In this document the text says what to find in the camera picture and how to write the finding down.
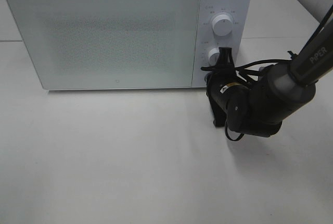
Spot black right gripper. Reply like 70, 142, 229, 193
204, 47, 249, 128

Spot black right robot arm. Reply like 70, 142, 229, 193
202, 10, 332, 138

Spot white microwave oven body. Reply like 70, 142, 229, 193
3, 0, 253, 95

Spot upper white power knob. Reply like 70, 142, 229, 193
211, 12, 234, 36

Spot black right camera cable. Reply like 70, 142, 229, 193
200, 51, 299, 141

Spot white timer knob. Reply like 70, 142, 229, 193
208, 47, 220, 66

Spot white microwave door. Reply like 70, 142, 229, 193
7, 0, 199, 90

